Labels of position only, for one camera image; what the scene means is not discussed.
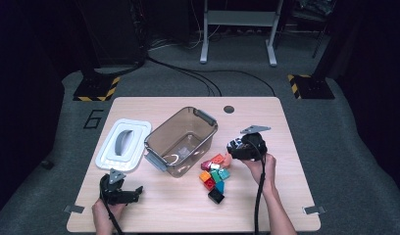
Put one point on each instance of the maroon toy brick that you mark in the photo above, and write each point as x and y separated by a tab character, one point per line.
206	164

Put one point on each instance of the green toy brick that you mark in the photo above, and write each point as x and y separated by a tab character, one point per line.
216	176

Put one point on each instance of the small white toy brick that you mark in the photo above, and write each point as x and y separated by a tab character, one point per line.
215	166

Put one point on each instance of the orange toy brick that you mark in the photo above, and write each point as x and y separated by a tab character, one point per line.
205	176

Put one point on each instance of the black yellow-striped stand base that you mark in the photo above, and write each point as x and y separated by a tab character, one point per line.
96	88
314	88

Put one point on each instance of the person's left hand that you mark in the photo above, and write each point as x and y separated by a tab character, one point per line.
98	213

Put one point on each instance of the dark cabinet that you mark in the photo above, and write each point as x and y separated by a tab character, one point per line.
113	29

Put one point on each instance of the blue toy brick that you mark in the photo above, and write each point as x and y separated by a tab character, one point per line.
220	186

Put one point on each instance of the black toy brick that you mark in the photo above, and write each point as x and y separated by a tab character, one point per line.
216	196

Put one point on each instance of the person's right hand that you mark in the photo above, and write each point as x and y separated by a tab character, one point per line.
270	168

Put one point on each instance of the red toy brick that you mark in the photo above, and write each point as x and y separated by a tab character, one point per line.
209	183

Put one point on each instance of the grey table corner tab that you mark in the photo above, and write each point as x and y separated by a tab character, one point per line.
315	210
74	209

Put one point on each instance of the clear brown storage box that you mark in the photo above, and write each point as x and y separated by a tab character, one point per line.
168	140

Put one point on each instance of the teal toy brick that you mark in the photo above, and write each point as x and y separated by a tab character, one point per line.
224	174

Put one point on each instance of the white metal stand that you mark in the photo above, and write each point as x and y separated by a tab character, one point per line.
240	18

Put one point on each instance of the long orange-red toy brick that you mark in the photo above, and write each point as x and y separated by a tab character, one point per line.
217	159

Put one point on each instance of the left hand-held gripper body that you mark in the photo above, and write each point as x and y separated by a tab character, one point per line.
111	191

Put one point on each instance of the salmon pink toy brick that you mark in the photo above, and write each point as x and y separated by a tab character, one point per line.
227	160

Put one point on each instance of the dark curtain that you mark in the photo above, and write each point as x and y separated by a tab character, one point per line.
21	98
377	81

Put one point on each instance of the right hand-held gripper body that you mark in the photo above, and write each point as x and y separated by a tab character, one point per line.
250	151

